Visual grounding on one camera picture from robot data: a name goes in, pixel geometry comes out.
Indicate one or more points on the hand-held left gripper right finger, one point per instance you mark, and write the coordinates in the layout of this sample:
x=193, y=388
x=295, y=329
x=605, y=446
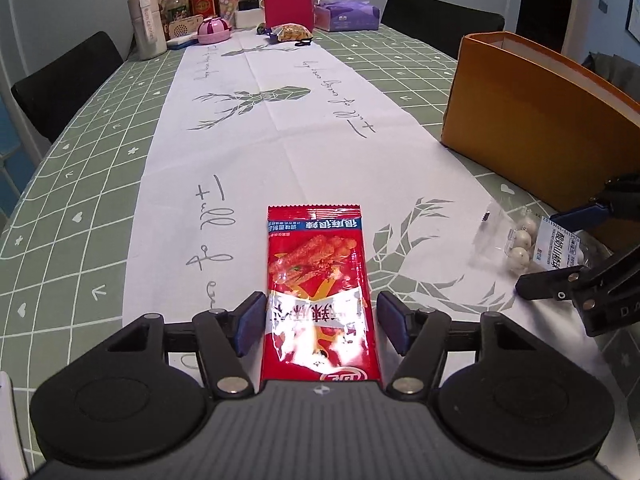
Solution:
x=392, y=322

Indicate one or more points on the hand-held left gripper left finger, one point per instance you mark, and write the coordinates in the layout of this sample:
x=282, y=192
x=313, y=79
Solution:
x=250, y=322

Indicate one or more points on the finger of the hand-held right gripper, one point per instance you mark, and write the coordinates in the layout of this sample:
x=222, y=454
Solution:
x=582, y=215
x=595, y=295

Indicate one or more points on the clear bag of white balls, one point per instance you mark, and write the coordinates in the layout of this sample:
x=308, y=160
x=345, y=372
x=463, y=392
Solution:
x=520, y=255

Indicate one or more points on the red spicy strip packet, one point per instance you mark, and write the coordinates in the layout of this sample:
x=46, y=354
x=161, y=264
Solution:
x=315, y=270

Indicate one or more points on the orange cardboard box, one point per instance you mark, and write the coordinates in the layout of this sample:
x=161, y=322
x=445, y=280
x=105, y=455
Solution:
x=525, y=125

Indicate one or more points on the clear bag of yellow snacks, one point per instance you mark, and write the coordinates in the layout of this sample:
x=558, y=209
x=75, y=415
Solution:
x=292, y=32

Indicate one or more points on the grey cloth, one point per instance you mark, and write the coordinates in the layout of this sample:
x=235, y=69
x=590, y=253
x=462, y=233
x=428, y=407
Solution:
x=612, y=67

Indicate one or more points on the green checkered tablecloth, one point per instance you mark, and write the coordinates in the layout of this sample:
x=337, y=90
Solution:
x=100, y=160

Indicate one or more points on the black chair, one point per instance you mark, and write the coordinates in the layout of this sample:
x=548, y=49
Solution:
x=440, y=12
x=65, y=85

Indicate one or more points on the pink lidded bowl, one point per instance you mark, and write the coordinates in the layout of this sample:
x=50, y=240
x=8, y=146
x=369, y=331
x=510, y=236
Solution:
x=215, y=30

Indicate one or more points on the small white speaker box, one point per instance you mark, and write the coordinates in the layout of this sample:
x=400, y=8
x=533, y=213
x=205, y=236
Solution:
x=182, y=28

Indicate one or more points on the purple tissue pack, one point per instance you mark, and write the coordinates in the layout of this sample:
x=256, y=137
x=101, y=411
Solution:
x=347, y=10

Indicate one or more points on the pink box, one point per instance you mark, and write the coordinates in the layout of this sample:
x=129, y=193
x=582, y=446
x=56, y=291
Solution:
x=288, y=7

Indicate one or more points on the white thermos bottle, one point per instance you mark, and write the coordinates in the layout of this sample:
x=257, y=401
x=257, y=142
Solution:
x=147, y=20

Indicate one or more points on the clear plastic bottle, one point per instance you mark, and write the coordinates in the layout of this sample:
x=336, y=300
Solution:
x=175, y=5

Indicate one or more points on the wall light switch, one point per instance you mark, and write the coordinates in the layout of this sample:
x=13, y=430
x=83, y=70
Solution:
x=603, y=6

